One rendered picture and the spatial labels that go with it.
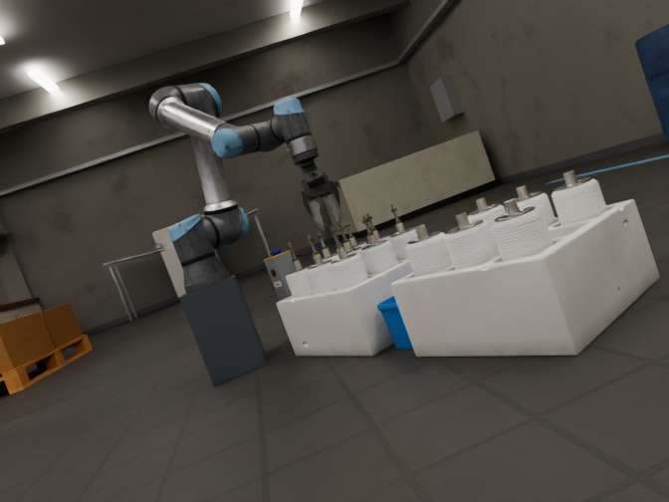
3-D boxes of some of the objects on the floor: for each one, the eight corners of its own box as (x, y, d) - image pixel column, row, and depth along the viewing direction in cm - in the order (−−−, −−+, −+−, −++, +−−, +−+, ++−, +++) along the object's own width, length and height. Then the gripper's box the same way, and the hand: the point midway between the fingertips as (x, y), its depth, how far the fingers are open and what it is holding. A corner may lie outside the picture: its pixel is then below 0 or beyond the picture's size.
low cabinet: (498, 185, 697) (478, 129, 693) (357, 239, 667) (335, 181, 662) (450, 197, 860) (434, 152, 855) (335, 241, 829) (318, 194, 824)
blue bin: (420, 349, 125) (403, 302, 125) (390, 350, 134) (373, 306, 133) (492, 302, 143) (477, 261, 142) (461, 305, 152) (447, 266, 151)
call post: (306, 345, 175) (273, 257, 173) (295, 346, 181) (263, 260, 179) (323, 337, 179) (290, 250, 177) (312, 337, 185) (280, 254, 183)
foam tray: (577, 356, 89) (543, 257, 88) (415, 358, 121) (388, 284, 119) (661, 277, 113) (634, 198, 112) (507, 295, 144) (485, 233, 143)
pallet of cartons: (43, 381, 369) (17, 317, 366) (-103, 438, 353) (-131, 372, 350) (95, 348, 501) (76, 300, 498) (-9, 387, 485) (-30, 339, 482)
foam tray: (373, 357, 134) (348, 290, 133) (295, 356, 165) (275, 303, 164) (466, 300, 157) (445, 242, 155) (381, 309, 188) (364, 261, 187)
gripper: (324, 150, 148) (350, 222, 149) (287, 164, 148) (314, 236, 149) (325, 146, 139) (352, 222, 140) (285, 160, 139) (313, 237, 140)
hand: (331, 225), depth 142 cm, fingers open, 3 cm apart
